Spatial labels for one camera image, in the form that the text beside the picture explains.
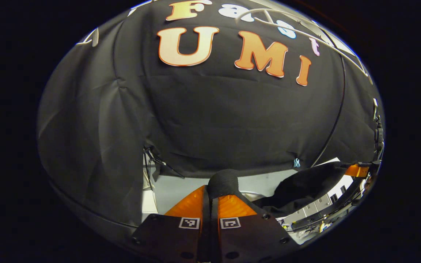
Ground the black knit garment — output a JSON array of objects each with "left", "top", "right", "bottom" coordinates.
[{"left": 207, "top": 161, "right": 352, "bottom": 218}]

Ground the black tripod stand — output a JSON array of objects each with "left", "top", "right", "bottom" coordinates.
[{"left": 143, "top": 144, "right": 185, "bottom": 190}]

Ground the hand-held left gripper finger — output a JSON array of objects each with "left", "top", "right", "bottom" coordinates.
[
  {"left": 210, "top": 194, "right": 300, "bottom": 263},
  {"left": 130, "top": 186, "right": 211, "bottom": 263}
]

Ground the black backdrop cloth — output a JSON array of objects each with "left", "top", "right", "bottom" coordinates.
[{"left": 37, "top": 0, "right": 384, "bottom": 234}]

